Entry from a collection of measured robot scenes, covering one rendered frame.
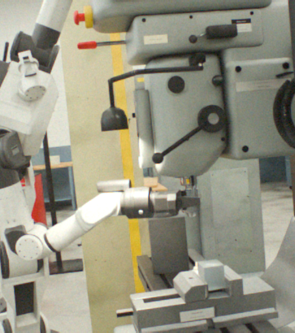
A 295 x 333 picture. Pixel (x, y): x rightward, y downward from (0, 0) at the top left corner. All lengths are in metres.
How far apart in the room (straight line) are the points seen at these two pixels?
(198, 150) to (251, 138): 0.14
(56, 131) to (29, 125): 8.86
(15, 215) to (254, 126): 0.71
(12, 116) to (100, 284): 1.89
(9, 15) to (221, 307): 9.76
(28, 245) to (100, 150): 1.69
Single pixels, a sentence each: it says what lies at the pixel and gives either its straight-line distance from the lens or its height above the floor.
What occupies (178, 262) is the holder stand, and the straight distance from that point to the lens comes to 1.73.
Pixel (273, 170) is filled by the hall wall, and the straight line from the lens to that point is 11.22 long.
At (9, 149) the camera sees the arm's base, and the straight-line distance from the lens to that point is 1.47.
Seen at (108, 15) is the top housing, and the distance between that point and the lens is 1.31.
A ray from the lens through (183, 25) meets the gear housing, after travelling 1.33.
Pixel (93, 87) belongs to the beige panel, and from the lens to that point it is 3.12.
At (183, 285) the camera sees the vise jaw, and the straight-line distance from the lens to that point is 1.28.
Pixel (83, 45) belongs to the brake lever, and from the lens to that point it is 1.50.
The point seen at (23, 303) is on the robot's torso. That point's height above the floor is 0.83.
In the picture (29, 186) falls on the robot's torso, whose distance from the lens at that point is 1.90.
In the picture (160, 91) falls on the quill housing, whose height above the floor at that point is 1.54.
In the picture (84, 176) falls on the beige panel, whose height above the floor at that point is 1.18.
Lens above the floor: 1.46
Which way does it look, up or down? 5 degrees down
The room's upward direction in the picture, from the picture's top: 6 degrees counter-clockwise
